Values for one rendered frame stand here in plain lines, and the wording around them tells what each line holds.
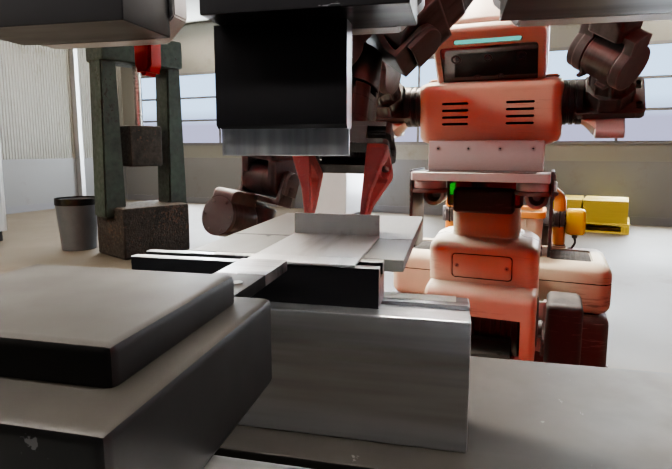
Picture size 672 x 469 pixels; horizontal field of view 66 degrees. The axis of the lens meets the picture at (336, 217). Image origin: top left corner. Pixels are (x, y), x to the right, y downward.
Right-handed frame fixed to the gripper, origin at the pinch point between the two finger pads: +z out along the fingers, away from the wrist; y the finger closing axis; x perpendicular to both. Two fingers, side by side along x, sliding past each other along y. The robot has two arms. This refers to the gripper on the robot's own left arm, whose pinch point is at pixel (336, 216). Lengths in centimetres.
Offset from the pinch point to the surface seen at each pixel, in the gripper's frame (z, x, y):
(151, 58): -9.7, -12.7, -16.1
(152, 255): 8.3, -10.7, -12.1
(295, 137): -0.4, -14.6, -0.4
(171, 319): 16.5, -31.8, 2.8
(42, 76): -472, 584, -698
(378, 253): 5.7, -6.7, 5.6
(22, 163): -317, 615, -703
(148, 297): 15.6, -30.9, 1.3
